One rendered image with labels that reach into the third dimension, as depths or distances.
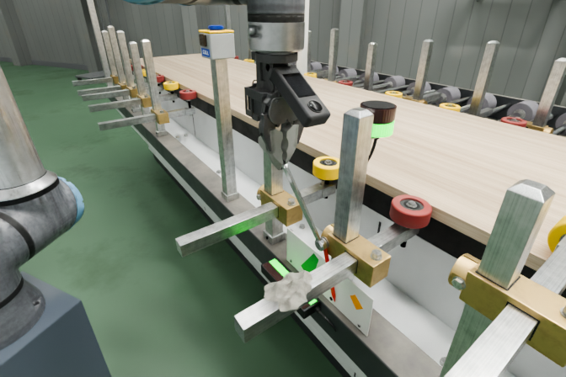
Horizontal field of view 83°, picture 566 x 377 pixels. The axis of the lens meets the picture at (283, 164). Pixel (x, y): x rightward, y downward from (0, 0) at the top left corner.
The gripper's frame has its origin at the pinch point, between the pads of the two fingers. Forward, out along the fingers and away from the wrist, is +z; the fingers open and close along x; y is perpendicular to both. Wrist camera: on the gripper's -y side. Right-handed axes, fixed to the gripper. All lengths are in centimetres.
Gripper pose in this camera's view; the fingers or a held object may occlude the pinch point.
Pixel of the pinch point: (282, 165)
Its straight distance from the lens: 59.9
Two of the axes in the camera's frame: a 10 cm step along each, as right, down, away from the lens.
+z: -0.1, 8.9, 4.5
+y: -5.9, -3.7, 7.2
